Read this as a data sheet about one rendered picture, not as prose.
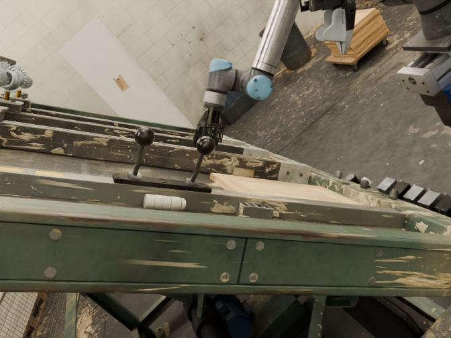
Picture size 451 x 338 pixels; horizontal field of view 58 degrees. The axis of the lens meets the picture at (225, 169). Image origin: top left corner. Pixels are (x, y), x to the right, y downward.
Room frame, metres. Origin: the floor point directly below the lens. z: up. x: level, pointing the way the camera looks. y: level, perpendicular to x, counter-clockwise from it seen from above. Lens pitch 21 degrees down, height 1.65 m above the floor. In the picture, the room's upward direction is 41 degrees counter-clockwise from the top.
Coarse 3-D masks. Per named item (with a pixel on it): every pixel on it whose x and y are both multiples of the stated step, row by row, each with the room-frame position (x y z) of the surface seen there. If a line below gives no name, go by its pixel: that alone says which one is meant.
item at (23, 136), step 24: (0, 72) 1.26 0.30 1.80; (0, 120) 1.22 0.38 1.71; (0, 144) 1.21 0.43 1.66; (24, 144) 1.21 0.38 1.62; (48, 144) 1.22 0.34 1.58; (72, 144) 1.22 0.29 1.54; (96, 144) 1.23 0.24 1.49; (120, 144) 1.24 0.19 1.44; (168, 144) 1.29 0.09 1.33; (192, 168) 1.25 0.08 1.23; (216, 168) 1.26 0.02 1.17; (264, 168) 1.27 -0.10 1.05; (288, 168) 1.28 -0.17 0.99
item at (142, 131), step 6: (144, 126) 0.75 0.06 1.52; (138, 132) 0.74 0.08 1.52; (144, 132) 0.73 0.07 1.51; (150, 132) 0.74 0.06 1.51; (138, 138) 0.74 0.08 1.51; (144, 138) 0.73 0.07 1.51; (150, 138) 0.73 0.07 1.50; (138, 144) 0.74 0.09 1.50; (144, 144) 0.74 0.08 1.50; (150, 144) 0.74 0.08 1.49; (138, 150) 0.76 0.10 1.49; (138, 156) 0.77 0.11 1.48; (138, 162) 0.77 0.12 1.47; (138, 168) 0.78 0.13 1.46; (132, 174) 0.79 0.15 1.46; (138, 174) 0.79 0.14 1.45
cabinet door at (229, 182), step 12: (216, 180) 1.10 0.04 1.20; (228, 180) 1.07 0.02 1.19; (240, 180) 1.11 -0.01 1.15; (252, 180) 1.13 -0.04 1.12; (264, 180) 1.16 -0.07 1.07; (252, 192) 0.94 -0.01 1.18; (264, 192) 0.98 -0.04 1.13; (276, 192) 1.00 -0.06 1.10; (288, 192) 1.02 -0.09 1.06; (300, 192) 1.05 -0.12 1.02; (312, 192) 1.07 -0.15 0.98; (324, 192) 1.09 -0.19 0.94; (360, 204) 0.98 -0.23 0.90
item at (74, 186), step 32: (0, 192) 0.75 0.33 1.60; (32, 192) 0.75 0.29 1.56; (64, 192) 0.76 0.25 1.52; (96, 192) 0.76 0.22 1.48; (128, 192) 0.77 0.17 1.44; (160, 192) 0.77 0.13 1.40; (192, 192) 0.78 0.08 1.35; (224, 192) 0.80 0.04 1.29; (352, 224) 0.80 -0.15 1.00; (384, 224) 0.81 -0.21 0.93
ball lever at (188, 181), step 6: (204, 138) 0.75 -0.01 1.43; (210, 138) 0.75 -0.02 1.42; (198, 144) 0.75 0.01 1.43; (204, 144) 0.74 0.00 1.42; (210, 144) 0.74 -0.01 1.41; (198, 150) 0.75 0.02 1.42; (204, 150) 0.74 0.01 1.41; (210, 150) 0.74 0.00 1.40; (198, 162) 0.77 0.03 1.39; (198, 168) 0.78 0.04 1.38; (192, 174) 0.79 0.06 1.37; (186, 180) 0.80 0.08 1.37; (192, 180) 0.79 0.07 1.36
